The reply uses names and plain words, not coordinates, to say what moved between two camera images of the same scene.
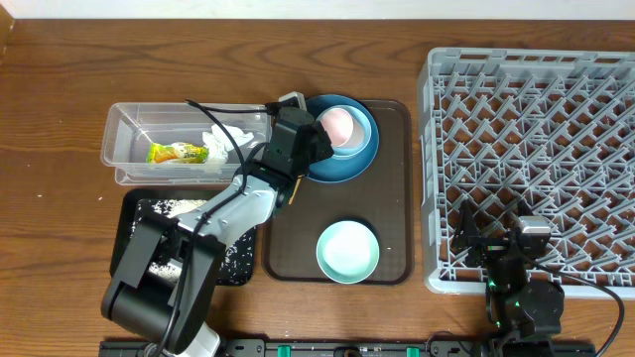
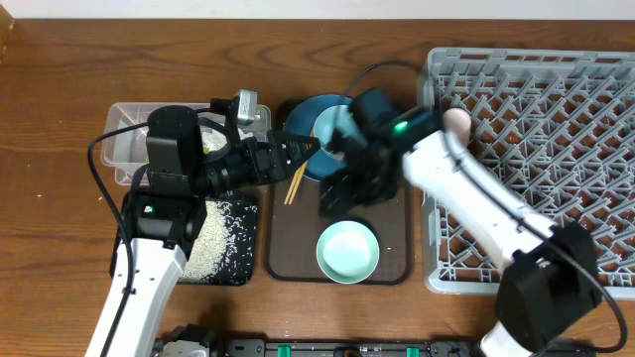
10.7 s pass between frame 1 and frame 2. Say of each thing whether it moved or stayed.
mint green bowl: stayed
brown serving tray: stayed
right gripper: moved
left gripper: moved
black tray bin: stayed
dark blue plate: stayed
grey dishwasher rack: stayed
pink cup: moved
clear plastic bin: stayed
